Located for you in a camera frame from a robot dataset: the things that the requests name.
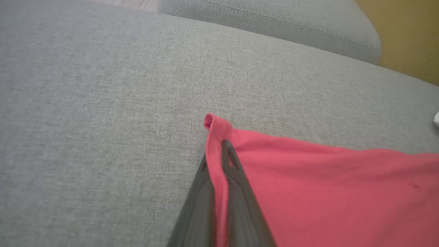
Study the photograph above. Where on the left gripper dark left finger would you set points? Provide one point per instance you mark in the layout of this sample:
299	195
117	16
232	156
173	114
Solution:
195	223

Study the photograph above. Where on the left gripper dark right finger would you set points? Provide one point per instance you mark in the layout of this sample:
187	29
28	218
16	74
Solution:
247	223

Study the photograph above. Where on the large grey sofa chaise cushion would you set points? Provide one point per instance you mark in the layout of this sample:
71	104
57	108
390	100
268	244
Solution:
103	120

